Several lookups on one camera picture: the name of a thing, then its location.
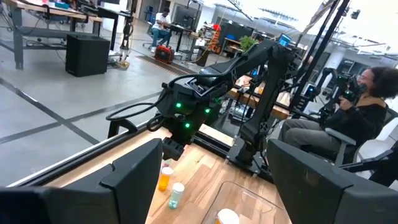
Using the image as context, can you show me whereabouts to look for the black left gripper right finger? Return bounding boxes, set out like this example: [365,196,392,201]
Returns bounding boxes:
[266,138,398,224]

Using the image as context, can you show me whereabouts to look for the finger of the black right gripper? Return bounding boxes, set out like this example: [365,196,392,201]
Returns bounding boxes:
[161,137,185,162]

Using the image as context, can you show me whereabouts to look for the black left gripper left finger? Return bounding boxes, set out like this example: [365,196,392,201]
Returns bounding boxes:
[0,138,163,224]

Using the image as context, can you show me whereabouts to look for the teal pill bottle red pills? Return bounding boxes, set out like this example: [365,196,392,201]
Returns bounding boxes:
[160,157,175,169]

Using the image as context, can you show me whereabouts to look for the small teal pill bottle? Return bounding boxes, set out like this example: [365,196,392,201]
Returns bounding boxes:
[168,182,185,210]

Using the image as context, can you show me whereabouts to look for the clear plastic bin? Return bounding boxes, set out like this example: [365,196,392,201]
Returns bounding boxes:
[201,181,293,224]

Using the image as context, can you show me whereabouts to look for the office chair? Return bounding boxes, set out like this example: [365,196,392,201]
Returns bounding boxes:
[325,108,398,169]

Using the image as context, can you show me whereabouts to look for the red black machine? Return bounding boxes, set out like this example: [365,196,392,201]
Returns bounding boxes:
[154,44,175,65]

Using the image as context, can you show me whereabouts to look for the person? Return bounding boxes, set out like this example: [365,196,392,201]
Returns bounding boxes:
[278,66,398,162]
[150,7,172,53]

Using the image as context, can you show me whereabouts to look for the wooden table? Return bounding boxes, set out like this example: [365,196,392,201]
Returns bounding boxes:
[226,74,292,121]

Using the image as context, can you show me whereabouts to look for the green plant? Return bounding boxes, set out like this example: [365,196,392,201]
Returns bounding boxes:
[238,35,259,53]

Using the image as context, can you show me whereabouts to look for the black speaker box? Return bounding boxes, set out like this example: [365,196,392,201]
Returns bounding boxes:
[65,33,111,78]

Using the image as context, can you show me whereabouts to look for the blue lit monitor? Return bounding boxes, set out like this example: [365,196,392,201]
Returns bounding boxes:
[277,33,292,47]

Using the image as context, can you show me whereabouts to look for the wooden workbench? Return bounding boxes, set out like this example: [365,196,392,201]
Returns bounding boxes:
[0,0,103,70]

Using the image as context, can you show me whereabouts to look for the black aluminium frame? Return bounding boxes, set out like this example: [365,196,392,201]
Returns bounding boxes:
[6,0,352,187]

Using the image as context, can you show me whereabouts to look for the black frame bracket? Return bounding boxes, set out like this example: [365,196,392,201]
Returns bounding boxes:
[107,118,139,139]

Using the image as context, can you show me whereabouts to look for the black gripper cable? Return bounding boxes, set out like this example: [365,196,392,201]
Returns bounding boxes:
[105,82,170,133]

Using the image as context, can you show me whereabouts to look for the orange coiled hose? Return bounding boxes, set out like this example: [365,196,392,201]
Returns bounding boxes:
[210,24,223,52]

